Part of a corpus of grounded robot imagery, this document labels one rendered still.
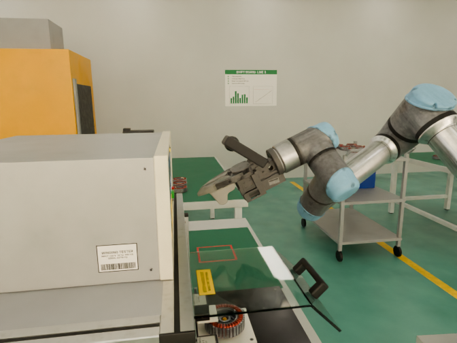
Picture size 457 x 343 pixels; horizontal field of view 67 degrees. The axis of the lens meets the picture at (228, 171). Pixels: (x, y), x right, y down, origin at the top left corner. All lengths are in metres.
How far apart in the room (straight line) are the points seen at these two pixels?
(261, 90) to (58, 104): 3.31
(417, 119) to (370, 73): 5.83
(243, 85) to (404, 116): 5.07
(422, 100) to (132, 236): 0.81
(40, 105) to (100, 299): 3.83
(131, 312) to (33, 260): 0.18
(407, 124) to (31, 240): 0.95
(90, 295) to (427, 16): 7.34
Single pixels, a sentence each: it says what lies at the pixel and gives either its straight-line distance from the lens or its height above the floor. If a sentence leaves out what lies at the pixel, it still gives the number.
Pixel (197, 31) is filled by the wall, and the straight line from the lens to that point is 6.04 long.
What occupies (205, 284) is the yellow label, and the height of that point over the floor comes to 1.07.
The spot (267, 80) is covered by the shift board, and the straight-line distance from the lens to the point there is 6.15.
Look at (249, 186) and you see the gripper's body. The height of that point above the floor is 1.20.
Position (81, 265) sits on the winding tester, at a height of 1.15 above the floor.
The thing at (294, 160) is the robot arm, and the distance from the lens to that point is 0.84.
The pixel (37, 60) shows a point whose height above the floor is 1.83.
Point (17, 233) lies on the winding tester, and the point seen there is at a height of 1.21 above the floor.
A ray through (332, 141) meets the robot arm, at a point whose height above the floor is 1.30.
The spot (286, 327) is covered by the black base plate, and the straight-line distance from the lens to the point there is 1.08.
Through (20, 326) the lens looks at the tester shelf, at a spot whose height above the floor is 1.11.
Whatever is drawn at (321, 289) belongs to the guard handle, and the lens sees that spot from 0.71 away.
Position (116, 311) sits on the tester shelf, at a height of 1.11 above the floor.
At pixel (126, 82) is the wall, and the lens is 5.98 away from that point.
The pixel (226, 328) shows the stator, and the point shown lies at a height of 0.82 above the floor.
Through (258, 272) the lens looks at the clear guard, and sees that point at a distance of 0.72.
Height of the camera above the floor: 1.40
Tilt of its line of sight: 12 degrees down
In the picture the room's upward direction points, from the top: 1 degrees counter-clockwise
